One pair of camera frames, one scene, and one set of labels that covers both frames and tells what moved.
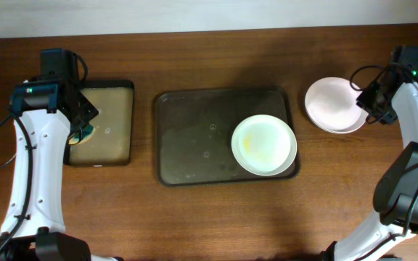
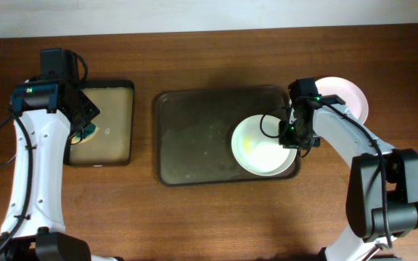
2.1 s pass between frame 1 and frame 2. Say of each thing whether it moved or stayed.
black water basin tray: stayed
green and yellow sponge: stayed
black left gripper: stayed
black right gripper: moved
